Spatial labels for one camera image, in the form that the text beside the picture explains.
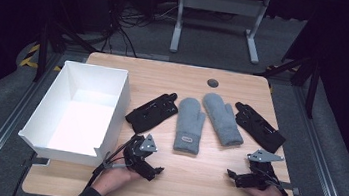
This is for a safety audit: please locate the tangle of black floor cables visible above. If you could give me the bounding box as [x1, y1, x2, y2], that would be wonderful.
[101, 0, 182, 62]

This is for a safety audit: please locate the grey tape piece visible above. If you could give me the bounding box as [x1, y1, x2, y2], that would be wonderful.
[276, 180, 302, 196]

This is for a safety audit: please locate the grey round table grommet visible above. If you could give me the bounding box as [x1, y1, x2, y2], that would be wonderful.
[206, 78, 220, 89]

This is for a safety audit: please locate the white metal desk frame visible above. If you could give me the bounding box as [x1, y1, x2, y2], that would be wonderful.
[168, 0, 272, 66]

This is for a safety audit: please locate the white box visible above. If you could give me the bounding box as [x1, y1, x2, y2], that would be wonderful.
[14, 55, 135, 171]

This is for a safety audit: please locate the black glove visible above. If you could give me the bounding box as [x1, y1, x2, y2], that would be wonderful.
[123, 86, 181, 139]
[229, 100, 291, 156]

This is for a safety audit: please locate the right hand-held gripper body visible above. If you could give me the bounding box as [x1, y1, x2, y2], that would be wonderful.
[235, 146, 286, 194]

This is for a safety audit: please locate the black metal stand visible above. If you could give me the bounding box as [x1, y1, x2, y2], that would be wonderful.
[249, 49, 323, 120]
[31, 19, 102, 90]

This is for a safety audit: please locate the yellow black hazard tape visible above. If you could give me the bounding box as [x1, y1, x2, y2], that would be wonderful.
[18, 41, 66, 73]

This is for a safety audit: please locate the left hand-held gripper cable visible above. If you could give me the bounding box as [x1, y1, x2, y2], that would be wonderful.
[85, 131, 140, 195]

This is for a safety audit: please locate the aluminium floor rail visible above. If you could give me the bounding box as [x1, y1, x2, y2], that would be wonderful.
[0, 45, 65, 196]
[279, 85, 349, 196]

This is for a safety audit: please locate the grey mitten with label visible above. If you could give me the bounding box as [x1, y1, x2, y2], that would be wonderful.
[172, 96, 208, 156]

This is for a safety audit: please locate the person's left hand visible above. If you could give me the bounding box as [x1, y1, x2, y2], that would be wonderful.
[89, 163, 145, 196]

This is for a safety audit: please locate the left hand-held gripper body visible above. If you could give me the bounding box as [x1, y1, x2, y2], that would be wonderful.
[120, 130, 161, 181]

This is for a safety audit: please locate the plain grey mitten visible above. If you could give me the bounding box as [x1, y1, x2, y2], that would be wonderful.
[196, 91, 250, 150]

